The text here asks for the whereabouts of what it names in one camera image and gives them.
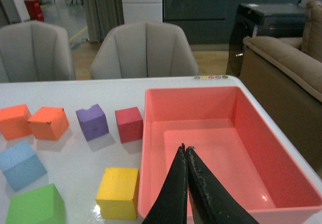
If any dark red foam block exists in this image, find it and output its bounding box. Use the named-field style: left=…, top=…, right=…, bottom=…
left=115, top=107, right=143, bottom=143

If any light blue foam block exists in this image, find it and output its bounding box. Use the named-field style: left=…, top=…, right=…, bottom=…
left=1, top=141, right=47, bottom=191

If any coloured button strip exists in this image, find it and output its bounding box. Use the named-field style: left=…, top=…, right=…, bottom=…
left=194, top=75, right=229, bottom=80

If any beige sofa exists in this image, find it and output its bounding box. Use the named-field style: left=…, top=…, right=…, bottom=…
left=239, top=0, right=321, bottom=170

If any dark kitchen counter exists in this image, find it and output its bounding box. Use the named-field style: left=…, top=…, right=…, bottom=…
left=163, top=0, right=298, bottom=45

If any pink plastic bin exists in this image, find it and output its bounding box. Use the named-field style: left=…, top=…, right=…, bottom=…
left=138, top=86, right=321, bottom=223

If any green foam block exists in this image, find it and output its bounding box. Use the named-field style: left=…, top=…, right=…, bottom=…
left=6, top=184, right=66, bottom=223

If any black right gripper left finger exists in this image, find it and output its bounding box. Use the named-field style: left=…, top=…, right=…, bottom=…
left=143, top=144, right=188, bottom=223

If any red bin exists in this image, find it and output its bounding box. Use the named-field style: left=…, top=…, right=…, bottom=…
left=24, top=0, right=44, bottom=22

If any orange block with dark corners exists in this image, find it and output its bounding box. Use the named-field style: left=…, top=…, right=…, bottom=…
left=27, top=107, right=69, bottom=141

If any grey chair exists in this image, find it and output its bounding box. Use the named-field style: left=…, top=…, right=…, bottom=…
left=1, top=21, right=75, bottom=83
left=91, top=22, right=199, bottom=80

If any yellow foam block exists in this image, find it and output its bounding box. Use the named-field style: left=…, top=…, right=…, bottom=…
left=96, top=167, right=139, bottom=220

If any right grey chair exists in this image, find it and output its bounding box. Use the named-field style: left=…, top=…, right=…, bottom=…
left=91, top=22, right=199, bottom=80

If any orange foam block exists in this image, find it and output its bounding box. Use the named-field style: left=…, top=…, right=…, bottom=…
left=1, top=104, right=32, bottom=140

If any notched purple foam block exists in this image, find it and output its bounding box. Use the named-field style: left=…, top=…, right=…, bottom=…
left=76, top=104, right=109, bottom=141

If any grey curtain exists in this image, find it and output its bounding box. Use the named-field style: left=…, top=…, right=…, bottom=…
left=84, top=0, right=124, bottom=42

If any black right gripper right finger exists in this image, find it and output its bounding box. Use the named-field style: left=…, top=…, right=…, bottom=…
left=186, top=147, right=258, bottom=223

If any left grey chair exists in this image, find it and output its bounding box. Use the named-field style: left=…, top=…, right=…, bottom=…
left=1, top=21, right=75, bottom=83

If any black appliance box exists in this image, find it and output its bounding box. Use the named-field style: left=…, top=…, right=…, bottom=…
left=226, top=4, right=306, bottom=77

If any white cabinet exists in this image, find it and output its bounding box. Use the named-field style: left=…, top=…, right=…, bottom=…
left=122, top=0, right=163, bottom=24

